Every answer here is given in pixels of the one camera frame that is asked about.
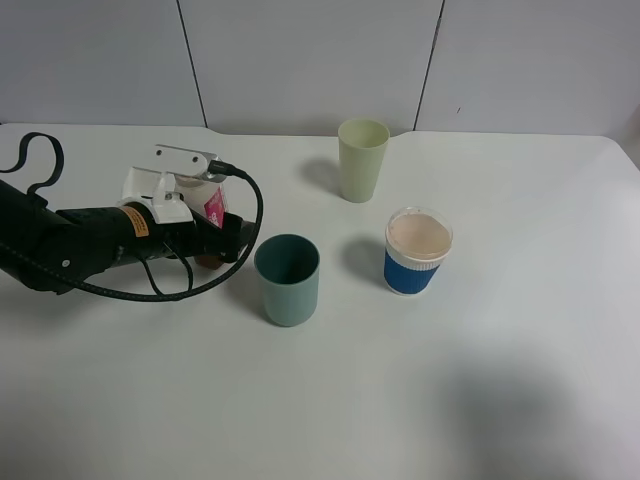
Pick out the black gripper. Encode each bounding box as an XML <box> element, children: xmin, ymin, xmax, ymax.
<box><xmin>56</xmin><ymin>203</ymin><xmax>255</xmax><ymax>273</ymax></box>

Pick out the clear drink bottle pink label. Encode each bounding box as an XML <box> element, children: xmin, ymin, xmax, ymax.
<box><xmin>175</xmin><ymin>172</ymin><xmax>232</xmax><ymax>271</ymax></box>

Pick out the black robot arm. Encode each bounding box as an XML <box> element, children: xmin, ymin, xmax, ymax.
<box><xmin>1</xmin><ymin>183</ymin><xmax>256</xmax><ymax>296</ymax></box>

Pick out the teal green plastic cup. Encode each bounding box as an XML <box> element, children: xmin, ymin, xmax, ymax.
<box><xmin>254</xmin><ymin>234</ymin><xmax>320</xmax><ymax>327</ymax></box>

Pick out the light green plastic cup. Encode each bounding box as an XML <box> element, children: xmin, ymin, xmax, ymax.
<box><xmin>338</xmin><ymin>119</ymin><xmax>390</xmax><ymax>203</ymax></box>

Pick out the blue sleeved paper cup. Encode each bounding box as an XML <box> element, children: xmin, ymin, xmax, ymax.
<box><xmin>383</xmin><ymin>207</ymin><xmax>453</xmax><ymax>296</ymax></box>

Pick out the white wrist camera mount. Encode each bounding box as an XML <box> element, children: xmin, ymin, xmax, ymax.
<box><xmin>118</xmin><ymin>144</ymin><xmax>225</xmax><ymax>224</ymax></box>

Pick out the black cable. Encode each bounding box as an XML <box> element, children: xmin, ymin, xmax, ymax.
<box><xmin>0</xmin><ymin>131</ymin><xmax>266</xmax><ymax>303</ymax></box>

